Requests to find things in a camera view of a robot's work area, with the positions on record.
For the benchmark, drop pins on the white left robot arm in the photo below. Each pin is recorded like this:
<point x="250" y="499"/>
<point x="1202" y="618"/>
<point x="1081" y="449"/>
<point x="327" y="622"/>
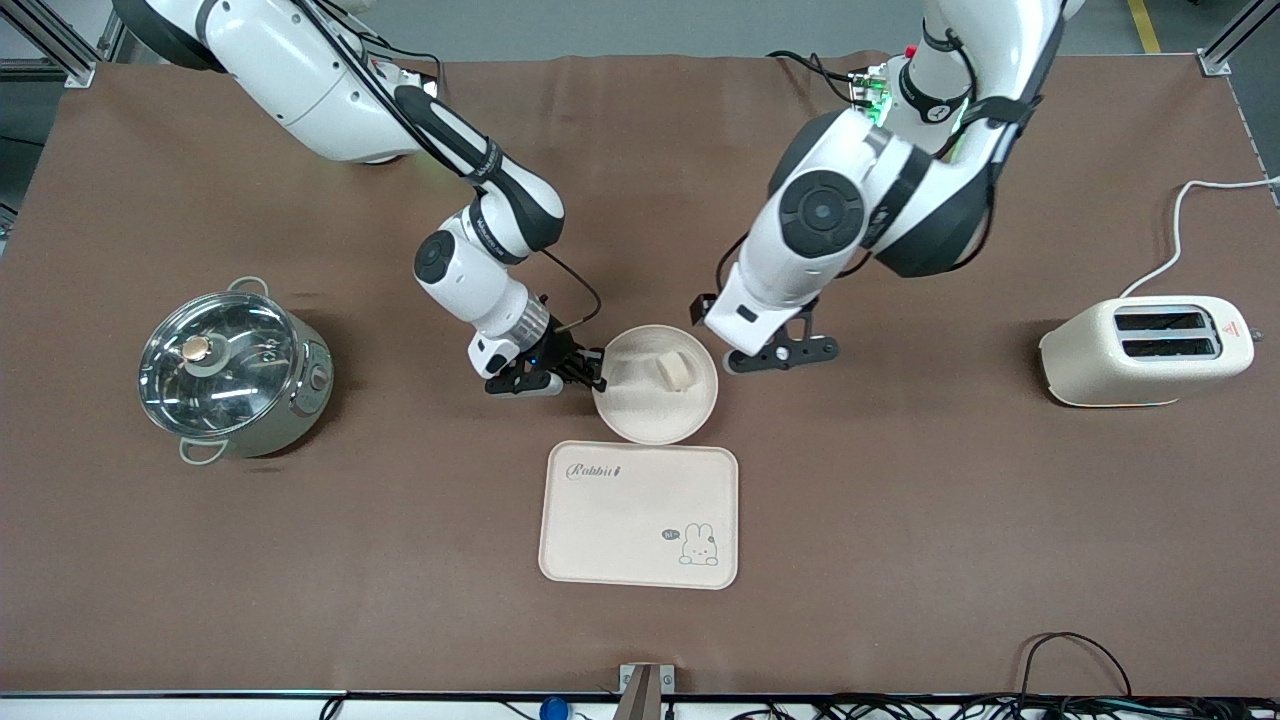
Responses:
<point x="850" y="200"/>

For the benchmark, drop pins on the brown table mat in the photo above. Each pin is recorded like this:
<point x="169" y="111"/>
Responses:
<point x="300" y="560"/>

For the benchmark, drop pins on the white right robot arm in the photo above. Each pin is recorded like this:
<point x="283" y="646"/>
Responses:
<point x="300" y="80"/>

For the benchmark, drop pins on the blue round cap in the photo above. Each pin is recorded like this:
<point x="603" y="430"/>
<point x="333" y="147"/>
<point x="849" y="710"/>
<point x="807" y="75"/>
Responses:
<point x="553" y="709"/>

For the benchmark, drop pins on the steel electric cooking pot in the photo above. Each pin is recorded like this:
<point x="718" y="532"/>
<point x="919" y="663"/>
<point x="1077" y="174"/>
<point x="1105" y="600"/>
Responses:
<point x="300" y="400"/>

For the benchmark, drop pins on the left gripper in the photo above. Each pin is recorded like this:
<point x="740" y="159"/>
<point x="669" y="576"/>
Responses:
<point x="701" y="307"/>

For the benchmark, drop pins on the glass pot lid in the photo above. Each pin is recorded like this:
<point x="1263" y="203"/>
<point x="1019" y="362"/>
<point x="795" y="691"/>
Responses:
<point x="215" y="365"/>

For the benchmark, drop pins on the cream round plate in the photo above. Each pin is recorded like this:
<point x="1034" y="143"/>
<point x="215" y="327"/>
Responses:
<point x="640" y="410"/>

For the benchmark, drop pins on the aluminium frame post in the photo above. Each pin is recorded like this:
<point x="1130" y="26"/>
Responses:
<point x="1235" y="40"/>
<point x="50" y="45"/>

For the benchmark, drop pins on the white steamed bun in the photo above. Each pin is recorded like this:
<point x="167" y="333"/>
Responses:
<point x="675" y="371"/>

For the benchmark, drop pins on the cream tray with rabbit print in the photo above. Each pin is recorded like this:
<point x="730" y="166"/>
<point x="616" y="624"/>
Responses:
<point x="620" y="530"/>

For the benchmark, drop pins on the white two-slot toaster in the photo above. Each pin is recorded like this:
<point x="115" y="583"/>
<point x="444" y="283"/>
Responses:
<point x="1100" y="365"/>

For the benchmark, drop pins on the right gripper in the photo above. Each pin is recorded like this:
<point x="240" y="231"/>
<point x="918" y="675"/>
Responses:
<point x="553" y="353"/>

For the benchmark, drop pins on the green lit circuit board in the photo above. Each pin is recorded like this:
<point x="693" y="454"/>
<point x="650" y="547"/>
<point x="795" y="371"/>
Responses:
<point x="872" y="95"/>

